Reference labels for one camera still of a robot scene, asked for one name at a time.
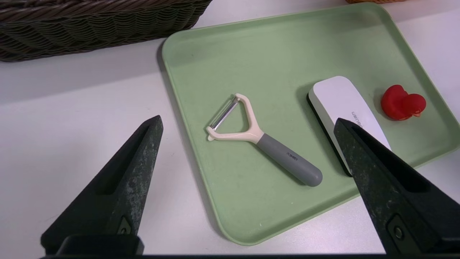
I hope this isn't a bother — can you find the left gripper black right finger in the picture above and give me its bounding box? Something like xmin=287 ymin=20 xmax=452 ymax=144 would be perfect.
xmin=333 ymin=118 xmax=460 ymax=256

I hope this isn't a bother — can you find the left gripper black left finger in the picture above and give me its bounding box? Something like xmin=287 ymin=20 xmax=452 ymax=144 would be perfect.
xmin=40 ymin=115 xmax=164 ymax=256

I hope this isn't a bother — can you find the white rectangular case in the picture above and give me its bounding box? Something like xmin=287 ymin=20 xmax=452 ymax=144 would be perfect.
xmin=307 ymin=76 xmax=393 ymax=177

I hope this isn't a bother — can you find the dark brown wicker basket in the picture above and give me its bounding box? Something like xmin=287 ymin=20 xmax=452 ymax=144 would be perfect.
xmin=0 ymin=0 xmax=213 ymax=63

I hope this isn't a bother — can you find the orange wicker basket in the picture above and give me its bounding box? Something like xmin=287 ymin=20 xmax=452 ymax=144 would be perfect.
xmin=346 ymin=0 xmax=408 ymax=4

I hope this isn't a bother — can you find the light green plastic tray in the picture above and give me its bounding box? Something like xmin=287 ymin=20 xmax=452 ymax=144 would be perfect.
xmin=161 ymin=2 xmax=460 ymax=246

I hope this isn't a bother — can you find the white peeler grey handle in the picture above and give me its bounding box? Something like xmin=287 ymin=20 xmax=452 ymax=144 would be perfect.
xmin=206 ymin=93 xmax=323 ymax=187

